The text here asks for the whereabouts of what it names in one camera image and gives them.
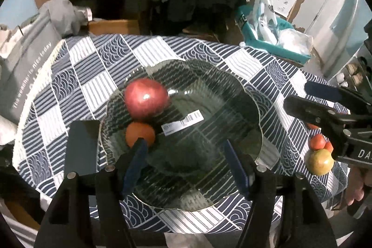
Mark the ribbed glass plate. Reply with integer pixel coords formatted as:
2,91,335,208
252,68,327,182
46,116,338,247
100,59,264,211

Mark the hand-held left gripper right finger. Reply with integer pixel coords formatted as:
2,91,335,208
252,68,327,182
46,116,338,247
223,139,339,248

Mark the shoe rack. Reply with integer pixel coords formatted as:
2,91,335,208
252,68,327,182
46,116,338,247
335,56,372,87

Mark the orange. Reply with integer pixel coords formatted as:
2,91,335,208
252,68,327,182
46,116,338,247
125,122,156,149

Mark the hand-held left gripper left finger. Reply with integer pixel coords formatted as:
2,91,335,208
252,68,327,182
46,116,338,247
34,138,149,248

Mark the grey printed tote bag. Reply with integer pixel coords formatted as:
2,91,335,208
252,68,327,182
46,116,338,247
0,13,64,124

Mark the yellow green apple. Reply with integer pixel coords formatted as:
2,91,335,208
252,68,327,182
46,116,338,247
308,149,335,175

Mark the grey jacket pile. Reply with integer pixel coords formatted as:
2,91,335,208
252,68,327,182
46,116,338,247
39,0,93,37

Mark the wooden drawer box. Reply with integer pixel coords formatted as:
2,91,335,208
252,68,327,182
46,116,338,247
88,19,140,35

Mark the clear plastic bag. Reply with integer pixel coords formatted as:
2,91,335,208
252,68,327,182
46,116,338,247
277,28,314,56

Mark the white printed plastic bag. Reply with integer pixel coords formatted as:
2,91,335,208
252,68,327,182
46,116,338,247
245,0,282,43

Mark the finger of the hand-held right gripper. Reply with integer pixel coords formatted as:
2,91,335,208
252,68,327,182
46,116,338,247
284,95,354,133
304,81,372,114

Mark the person's right hand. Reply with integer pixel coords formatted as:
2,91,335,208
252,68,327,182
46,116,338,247
345,169,372,217

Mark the teal plastic bin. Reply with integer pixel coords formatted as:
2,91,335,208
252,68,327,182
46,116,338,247
235,5,314,65

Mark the large red apple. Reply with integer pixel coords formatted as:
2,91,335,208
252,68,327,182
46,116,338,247
124,79,170,121

